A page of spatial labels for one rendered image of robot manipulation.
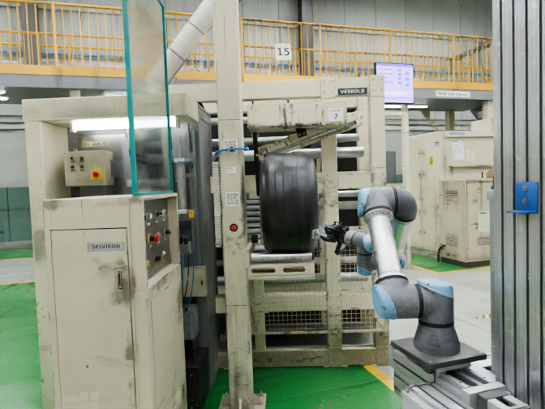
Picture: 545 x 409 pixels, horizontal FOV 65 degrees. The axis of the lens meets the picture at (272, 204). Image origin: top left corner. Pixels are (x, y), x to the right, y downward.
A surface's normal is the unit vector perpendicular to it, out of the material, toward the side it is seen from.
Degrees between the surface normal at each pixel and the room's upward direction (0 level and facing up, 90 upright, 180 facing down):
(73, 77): 90
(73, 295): 90
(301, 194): 79
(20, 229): 90
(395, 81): 90
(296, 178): 62
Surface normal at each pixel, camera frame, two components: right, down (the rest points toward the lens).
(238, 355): -0.03, 0.05
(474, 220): 0.29, 0.04
